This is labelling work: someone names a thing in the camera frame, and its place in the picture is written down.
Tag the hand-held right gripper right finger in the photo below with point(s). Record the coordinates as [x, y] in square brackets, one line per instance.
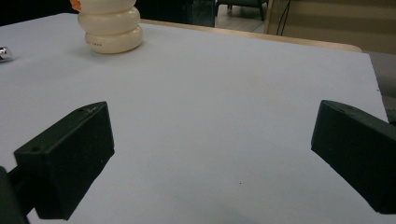
[358, 149]

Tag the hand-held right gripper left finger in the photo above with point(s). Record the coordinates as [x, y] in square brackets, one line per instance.
[65, 161]

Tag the dark spatula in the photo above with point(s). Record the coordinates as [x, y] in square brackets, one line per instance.
[4, 53]

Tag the cream ribbed ceramic cup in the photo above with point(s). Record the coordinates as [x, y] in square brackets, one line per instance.
[109, 25]

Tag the wooden cabinet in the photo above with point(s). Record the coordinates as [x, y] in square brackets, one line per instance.
[342, 21]

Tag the wooden table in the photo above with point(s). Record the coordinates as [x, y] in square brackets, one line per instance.
[280, 39]

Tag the white table sheet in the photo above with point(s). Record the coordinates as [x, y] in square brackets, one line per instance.
[202, 109]

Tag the dark chair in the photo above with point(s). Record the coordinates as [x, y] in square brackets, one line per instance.
[246, 3]

